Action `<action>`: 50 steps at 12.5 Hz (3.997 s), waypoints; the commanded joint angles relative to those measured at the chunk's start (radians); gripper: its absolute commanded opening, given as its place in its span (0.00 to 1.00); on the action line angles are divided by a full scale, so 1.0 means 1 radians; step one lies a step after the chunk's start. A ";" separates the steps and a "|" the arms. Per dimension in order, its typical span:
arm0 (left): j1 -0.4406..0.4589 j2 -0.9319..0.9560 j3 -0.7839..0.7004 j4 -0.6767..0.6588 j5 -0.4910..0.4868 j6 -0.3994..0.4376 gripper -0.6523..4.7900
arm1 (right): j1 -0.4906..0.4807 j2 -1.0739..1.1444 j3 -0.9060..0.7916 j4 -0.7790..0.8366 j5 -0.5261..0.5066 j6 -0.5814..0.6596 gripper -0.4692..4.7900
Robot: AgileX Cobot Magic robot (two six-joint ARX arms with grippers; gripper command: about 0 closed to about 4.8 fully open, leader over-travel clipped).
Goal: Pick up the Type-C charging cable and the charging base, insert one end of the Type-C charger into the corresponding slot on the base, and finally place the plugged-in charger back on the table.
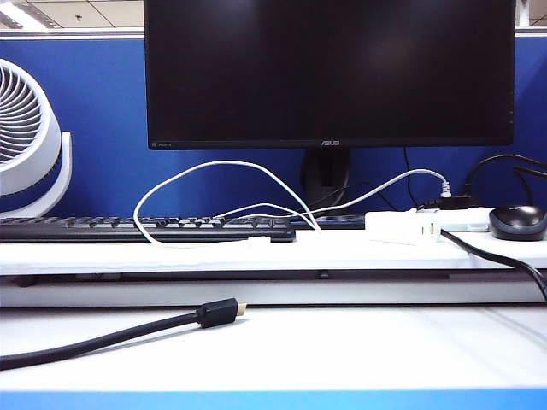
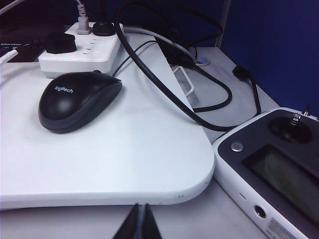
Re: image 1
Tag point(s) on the white charging base block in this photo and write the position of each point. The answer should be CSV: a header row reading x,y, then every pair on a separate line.
x,y
393,226

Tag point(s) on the white foam board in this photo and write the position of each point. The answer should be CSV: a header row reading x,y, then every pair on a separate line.
x,y
299,258

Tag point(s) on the black monitor stand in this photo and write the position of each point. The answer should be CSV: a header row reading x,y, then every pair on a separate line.
x,y
325,171

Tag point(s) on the black ASUS computer monitor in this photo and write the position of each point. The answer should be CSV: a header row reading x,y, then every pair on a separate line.
x,y
299,72

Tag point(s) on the black computer keyboard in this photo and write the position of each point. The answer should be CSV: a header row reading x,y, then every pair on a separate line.
x,y
107,232

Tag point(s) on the black plug on power strip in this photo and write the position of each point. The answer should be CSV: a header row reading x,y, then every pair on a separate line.
x,y
455,201

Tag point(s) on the white power strip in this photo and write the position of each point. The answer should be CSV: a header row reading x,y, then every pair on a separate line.
x,y
466,218

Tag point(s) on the blue office partition panel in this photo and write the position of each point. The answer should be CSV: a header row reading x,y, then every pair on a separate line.
x,y
107,107

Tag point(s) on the white desk fan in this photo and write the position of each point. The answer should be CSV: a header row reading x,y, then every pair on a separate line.
x,y
47,141

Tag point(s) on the black computer mouse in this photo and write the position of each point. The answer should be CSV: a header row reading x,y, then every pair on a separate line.
x,y
519,224

